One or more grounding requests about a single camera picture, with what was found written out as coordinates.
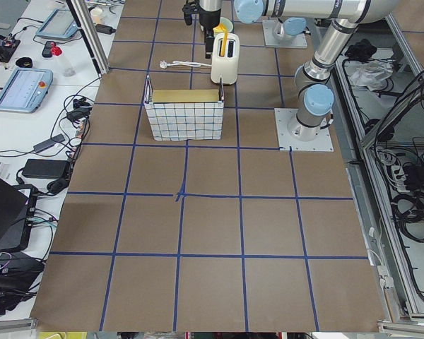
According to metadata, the grey small adapter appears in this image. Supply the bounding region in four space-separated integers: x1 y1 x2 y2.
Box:
33 133 65 154

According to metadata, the aluminium frame post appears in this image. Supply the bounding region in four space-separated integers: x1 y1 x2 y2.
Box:
66 0 109 76

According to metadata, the white paper cup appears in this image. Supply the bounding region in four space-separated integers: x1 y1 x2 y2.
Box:
90 8 105 25

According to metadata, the blue teach pendant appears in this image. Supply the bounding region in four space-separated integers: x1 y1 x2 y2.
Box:
35 9 78 41
0 68 53 113

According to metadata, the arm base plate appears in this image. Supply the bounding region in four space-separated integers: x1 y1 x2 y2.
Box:
262 17 307 49
274 108 334 152

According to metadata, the clear spray bottle red cap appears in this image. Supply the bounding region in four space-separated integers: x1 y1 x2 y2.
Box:
51 42 76 77

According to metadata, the black laptop computer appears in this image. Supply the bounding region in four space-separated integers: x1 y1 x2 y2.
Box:
0 178 37 253

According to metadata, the black cloth bundle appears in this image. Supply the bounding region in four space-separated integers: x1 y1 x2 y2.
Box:
344 39 377 63

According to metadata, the white toaster power cable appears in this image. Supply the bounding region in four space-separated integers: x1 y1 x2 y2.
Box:
159 60 213 70

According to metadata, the light green plate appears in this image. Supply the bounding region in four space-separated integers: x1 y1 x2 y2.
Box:
214 17 234 32

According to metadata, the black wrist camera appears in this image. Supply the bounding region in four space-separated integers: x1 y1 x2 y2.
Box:
182 0 199 26

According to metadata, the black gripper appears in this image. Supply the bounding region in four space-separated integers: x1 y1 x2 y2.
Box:
199 8 221 59

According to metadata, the far blue teach pendant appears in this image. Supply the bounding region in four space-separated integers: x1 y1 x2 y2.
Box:
35 9 78 41

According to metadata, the yellow toast slice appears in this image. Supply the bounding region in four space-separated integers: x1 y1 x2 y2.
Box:
213 23 230 57

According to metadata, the near blue teach pendant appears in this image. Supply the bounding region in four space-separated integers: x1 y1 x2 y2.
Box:
0 68 53 113

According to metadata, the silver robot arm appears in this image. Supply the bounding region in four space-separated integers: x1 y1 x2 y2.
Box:
234 0 397 69
288 19 358 142

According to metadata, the crumpled white cloth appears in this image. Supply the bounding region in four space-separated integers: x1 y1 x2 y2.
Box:
349 61 393 90

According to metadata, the wire basket with wooden board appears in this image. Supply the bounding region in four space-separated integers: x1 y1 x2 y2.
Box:
144 76 225 141

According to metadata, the black power adapter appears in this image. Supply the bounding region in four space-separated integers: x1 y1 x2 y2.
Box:
22 159 70 179

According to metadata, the white two-slot toaster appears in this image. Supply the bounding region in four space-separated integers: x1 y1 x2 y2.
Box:
211 33 240 85

